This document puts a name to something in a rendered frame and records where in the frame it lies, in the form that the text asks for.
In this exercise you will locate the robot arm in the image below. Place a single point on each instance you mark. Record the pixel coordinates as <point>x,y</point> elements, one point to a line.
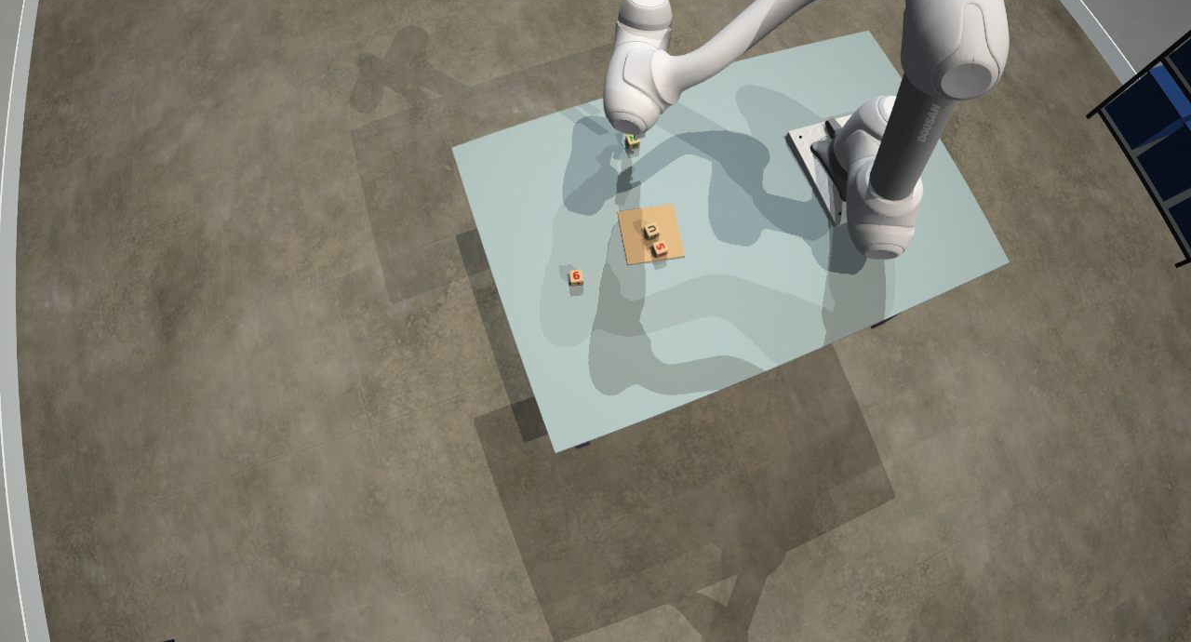
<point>958,48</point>

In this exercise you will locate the tan flat mat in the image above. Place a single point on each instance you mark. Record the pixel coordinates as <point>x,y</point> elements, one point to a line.
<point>637,247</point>

